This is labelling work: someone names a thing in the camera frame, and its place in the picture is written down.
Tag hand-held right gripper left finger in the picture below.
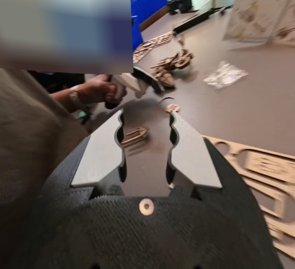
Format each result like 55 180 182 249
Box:
71 108 128 193

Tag small wooden frame piece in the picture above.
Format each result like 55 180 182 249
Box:
120 126 148 149

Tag printed instruction sheet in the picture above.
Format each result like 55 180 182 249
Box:
222 0 295 48

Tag narrow wooden puzzle sheet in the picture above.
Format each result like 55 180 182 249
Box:
203 135 295 252

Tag blue board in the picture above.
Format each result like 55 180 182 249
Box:
130 0 170 51

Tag person's tan clothing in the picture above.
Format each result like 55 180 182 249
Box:
0 68 91 207

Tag wooden sidecar model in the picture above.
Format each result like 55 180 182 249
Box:
151 66 176 89

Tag wooden puzzle sheet round holes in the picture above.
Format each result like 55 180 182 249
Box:
133 42 159 64

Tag grey desk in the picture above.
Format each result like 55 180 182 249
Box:
89 8 295 269

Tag person's left hand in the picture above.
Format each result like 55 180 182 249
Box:
78 75 127 110

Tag wooden motorcycle model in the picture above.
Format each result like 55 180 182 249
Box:
150 49 194 69

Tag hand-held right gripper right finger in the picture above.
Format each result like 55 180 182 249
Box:
166 110 223 197

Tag clear plastic bag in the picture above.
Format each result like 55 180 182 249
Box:
203 61 249 89

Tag round slotted wooden piece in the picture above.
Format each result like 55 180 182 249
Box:
165 104 181 114

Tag silver wristwatch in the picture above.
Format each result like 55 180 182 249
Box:
69 85 81 108

